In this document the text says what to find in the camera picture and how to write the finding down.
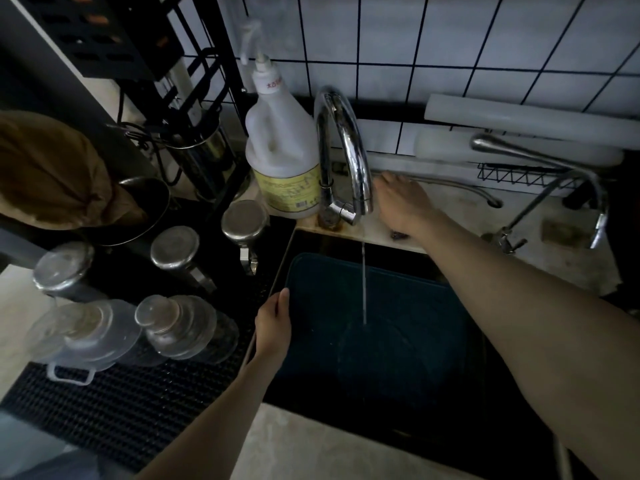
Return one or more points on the person's left forearm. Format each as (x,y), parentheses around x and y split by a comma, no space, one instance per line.
(215,424)

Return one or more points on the person's left thumb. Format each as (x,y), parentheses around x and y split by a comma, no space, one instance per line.
(284,307)

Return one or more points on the black metal dish rack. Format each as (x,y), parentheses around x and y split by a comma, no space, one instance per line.
(220,49)

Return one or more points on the black kitchen sink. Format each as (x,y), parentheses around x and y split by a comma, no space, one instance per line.
(450,434)

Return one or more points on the black ribbed drain mat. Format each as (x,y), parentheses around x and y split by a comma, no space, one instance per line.
(125,414)

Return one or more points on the brown cloth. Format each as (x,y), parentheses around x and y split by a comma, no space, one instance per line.
(50,169)

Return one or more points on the person's right hand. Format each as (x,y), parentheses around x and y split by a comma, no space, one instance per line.
(406,204)

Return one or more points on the steel utensil holder cup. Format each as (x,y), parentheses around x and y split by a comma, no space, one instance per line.
(202,154)

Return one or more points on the person's right forearm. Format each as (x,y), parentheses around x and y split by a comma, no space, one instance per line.
(540,324)

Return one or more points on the glass jar with metal lid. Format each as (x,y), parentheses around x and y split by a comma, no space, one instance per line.
(175,248)
(185,327)
(244,222)
(62,268)
(85,330)

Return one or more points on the dark blue plastic tray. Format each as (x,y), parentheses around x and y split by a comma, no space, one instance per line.
(400,334)

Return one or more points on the steel pot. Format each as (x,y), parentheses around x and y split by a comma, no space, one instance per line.
(150,199)

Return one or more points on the white pump detergent bottle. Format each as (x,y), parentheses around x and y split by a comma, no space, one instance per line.
(280,139)

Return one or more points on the black perforated rack holder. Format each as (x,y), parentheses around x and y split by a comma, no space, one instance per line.
(100,34)

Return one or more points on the person's left hand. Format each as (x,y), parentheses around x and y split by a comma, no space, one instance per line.
(272,328)

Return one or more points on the person's right fingers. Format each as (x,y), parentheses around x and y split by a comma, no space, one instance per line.
(392,183)

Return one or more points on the chrome curved kitchen faucet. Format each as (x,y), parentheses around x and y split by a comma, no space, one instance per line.
(350,139)

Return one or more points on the white rolled mat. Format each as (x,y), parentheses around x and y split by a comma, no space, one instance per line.
(530,119)
(450,144)

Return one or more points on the thin chrome spout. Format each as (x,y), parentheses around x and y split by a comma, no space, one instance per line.
(465,187)

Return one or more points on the chrome gooseneck tap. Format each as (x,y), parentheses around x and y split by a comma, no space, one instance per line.
(602,209)

